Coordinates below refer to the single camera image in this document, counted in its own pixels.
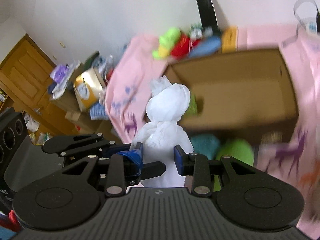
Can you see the panda plush toy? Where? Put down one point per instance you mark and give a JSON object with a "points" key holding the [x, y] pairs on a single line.
{"points": [[198, 32]]}

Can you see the green yellow plush toy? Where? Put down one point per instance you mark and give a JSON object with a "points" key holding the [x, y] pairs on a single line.
{"points": [[167, 42]]}

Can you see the yellow white paper bag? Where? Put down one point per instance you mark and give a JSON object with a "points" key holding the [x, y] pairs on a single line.
{"points": [[87, 87]]}

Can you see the white mesh bath sponge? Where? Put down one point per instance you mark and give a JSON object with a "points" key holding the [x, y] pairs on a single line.
{"points": [[161, 134]]}

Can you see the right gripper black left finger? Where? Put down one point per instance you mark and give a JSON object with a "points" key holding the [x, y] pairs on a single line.
{"points": [[126, 168]]}

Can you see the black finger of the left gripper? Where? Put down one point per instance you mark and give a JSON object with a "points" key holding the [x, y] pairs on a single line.
{"points": [[80, 146]]}

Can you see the blue patterned cloth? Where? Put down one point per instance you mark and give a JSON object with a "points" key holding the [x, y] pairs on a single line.
{"points": [[97, 112]]}

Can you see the red plush toy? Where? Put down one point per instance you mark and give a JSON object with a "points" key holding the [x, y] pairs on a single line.
{"points": [[184, 46]]}

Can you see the blue plush cushion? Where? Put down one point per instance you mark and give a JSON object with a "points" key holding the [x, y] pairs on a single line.
{"points": [[206, 47]]}

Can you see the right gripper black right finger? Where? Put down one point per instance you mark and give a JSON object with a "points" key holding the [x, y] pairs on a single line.
{"points": [[197, 166]]}

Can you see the brown cardboard box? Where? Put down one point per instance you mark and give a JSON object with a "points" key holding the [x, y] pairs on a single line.
{"points": [[246, 94]]}

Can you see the pink deer tablecloth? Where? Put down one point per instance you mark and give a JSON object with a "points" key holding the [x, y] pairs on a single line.
{"points": [[295, 162]]}

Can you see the teal mesh bath sponge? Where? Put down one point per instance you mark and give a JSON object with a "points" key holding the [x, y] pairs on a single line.
{"points": [[206, 144]]}

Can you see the wooden door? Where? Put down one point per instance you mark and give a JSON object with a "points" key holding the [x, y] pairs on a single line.
{"points": [[25, 78]]}

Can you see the brown cardboard carton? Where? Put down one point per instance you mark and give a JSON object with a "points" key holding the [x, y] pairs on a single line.
{"points": [[82, 120]]}

